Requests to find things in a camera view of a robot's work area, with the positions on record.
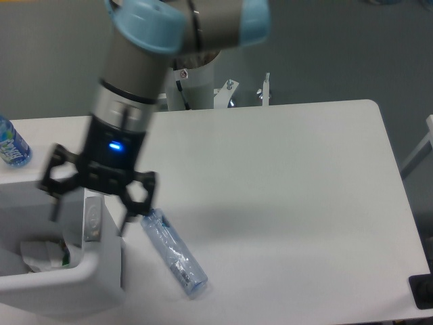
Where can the black clamp at table edge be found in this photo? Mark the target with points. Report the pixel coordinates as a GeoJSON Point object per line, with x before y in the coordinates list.
{"type": "Point", "coordinates": [421, 288]}

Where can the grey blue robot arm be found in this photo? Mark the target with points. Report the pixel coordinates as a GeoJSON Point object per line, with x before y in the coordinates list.
{"type": "Point", "coordinates": [147, 38]}

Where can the blue labelled water bottle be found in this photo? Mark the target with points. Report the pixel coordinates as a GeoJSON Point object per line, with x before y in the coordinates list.
{"type": "Point", "coordinates": [15, 151]}

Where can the crumpled trash inside bin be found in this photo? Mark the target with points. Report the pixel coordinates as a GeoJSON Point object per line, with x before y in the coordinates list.
{"type": "Point", "coordinates": [47, 256]}

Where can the white plastic trash can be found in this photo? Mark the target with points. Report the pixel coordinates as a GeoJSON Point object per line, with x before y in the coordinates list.
{"type": "Point", "coordinates": [94, 284]}

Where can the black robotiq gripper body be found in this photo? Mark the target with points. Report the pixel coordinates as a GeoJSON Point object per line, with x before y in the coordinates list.
{"type": "Point", "coordinates": [107, 161]}

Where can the clear plastic bottle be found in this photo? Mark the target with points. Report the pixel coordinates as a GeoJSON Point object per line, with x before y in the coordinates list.
{"type": "Point", "coordinates": [174, 253]}

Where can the white metal clamp bracket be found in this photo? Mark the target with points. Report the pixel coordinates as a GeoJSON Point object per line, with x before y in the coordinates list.
{"type": "Point", "coordinates": [233, 94]}

